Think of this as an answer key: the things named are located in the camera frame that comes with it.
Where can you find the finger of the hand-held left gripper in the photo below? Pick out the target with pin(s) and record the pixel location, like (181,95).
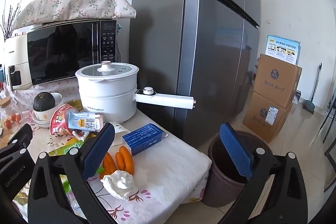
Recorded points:
(23,134)

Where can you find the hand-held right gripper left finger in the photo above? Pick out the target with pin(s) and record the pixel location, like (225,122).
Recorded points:
(97,150)

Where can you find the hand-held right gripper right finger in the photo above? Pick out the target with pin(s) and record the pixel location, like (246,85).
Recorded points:
(236,153)

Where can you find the green snack packet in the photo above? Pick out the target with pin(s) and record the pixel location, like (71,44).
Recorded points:
(71,148)

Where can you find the milk carton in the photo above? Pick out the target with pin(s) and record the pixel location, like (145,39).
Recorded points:
(84,121)

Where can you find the brown trash bin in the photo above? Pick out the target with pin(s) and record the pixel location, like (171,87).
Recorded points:
(223,187)

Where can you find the red instant noodle cup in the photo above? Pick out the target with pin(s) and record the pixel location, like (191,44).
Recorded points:
(59,121)

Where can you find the white tissue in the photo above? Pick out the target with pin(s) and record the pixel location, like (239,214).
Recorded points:
(118,183)

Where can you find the blue cardboard box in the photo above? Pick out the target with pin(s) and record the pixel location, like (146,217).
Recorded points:
(143,138)

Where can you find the white dish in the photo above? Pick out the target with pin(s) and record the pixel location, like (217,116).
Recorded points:
(42,123)

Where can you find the glass jar with cork lid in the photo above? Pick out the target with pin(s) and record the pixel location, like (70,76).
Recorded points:
(10,113)

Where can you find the dark green squash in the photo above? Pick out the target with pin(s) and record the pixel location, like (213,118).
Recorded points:
(43,102)

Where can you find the lower cardboard box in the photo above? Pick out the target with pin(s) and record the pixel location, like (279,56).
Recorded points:
(265,119)

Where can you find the white bowl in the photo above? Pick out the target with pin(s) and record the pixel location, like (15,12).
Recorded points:
(58,100)

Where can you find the white electric cooking pot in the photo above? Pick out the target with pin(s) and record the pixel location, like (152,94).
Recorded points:
(110,98)

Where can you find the cream air fryer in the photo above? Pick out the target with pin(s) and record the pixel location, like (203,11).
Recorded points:
(15,56)

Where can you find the small dark box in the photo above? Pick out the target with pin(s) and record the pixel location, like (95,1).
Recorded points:
(297,97)

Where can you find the glass pot lid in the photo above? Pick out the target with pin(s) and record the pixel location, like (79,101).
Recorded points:
(105,67)

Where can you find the brown cardboard box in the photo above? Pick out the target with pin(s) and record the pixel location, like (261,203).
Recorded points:
(278,79)

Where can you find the broom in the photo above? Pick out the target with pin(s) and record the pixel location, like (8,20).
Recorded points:
(309,106)

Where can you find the black microwave oven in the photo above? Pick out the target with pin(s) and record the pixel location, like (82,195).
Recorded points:
(60,56)

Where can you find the black metal chair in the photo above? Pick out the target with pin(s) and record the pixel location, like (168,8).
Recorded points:
(332,154)

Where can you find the grey refrigerator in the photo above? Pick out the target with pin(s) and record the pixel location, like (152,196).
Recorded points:
(197,56)

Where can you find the blue and white printed box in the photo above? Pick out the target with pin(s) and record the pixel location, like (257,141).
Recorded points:
(283,49)

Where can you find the dried branches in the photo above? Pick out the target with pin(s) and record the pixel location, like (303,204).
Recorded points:
(8,22)

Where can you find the teal decoration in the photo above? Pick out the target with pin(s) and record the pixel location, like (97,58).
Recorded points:
(119,26)

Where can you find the floral microwave cover cloth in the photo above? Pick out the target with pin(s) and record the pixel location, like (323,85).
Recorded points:
(73,6)

